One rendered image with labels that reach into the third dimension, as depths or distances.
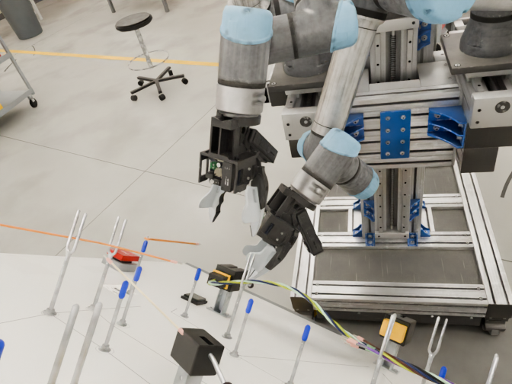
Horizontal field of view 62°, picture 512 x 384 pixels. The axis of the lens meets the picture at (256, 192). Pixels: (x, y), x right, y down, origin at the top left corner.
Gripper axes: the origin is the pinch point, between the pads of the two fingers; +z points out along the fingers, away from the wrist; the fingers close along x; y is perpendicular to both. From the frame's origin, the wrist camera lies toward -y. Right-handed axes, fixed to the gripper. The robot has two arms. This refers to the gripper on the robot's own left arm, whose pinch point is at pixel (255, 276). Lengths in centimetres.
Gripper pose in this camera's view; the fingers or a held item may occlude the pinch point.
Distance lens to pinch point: 93.2
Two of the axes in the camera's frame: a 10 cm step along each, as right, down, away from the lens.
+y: -7.8, -5.1, -3.5
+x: 2.2, 3.0, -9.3
